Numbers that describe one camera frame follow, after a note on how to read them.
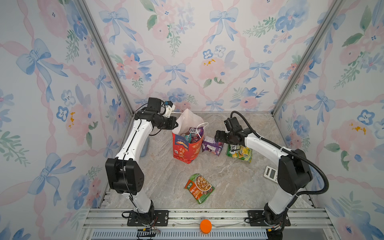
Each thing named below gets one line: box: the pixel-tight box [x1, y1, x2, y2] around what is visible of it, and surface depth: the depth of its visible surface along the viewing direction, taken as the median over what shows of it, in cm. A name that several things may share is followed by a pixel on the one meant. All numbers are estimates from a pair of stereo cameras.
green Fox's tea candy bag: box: [226, 144, 253, 163], surface depth 96 cm
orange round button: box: [200, 219, 212, 234], surface depth 66 cm
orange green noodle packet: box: [184, 173, 215, 205], surface depth 85 cm
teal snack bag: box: [184, 133, 192, 144], surface depth 90 cm
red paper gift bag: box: [172, 131, 204, 164], surface depth 84 cm
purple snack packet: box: [201, 135, 224, 156], surface depth 99 cm
